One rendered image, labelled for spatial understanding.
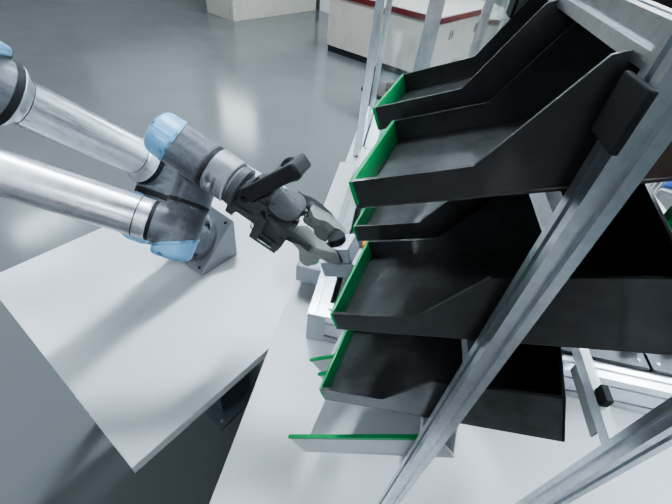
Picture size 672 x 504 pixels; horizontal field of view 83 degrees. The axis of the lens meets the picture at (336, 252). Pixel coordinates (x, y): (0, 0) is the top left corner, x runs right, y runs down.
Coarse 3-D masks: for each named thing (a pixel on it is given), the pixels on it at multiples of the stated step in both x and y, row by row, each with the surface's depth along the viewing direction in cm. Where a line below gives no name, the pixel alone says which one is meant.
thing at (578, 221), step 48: (576, 0) 27; (624, 0) 20; (624, 48) 19; (576, 192) 21; (624, 192) 19; (576, 240) 22; (528, 288) 25; (480, 336) 31; (480, 384) 33; (432, 432) 40; (624, 432) 36; (576, 480) 42
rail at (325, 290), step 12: (360, 156) 150; (348, 192) 130; (348, 204) 126; (348, 216) 120; (348, 228) 116; (324, 276) 100; (324, 288) 98; (336, 288) 109; (312, 300) 93; (324, 300) 94; (312, 312) 91; (324, 312) 91; (312, 324) 93; (324, 324) 92; (312, 336) 96
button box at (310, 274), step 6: (312, 228) 114; (300, 264) 102; (312, 264) 102; (318, 264) 103; (300, 270) 103; (306, 270) 102; (312, 270) 102; (318, 270) 102; (300, 276) 104; (306, 276) 104; (312, 276) 103; (318, 276) 103; (312, 282) 105
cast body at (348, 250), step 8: (336, 232) 62; (328, 240) 61; (336, 240) 60; (344, 240) 61; (352, 240) 61; (336, 248) 60; (344, 248) 59; (352, 248) 61; (344, 256) 60; (352, 256) 61; (328, 264) 63; (344, 264) 61; (352, 264) 61; (328, 272) 64; (336, 272) 63; (344, 272) 62
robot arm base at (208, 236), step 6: (210, 216) 109; (210, 222) 107; (204, 228) 105; (210, 228) 107; (216, 228) 109; (204, 234) 105; (210, 234) 106; (216, 234) 108; (204, 240) 105; (210, 240) 107; (198, 246) 105; (204, 246) 106; (210, 246) 107; (198, 252) 106; (204, 252) 107; (192, 258) 108; (198, 258) 108
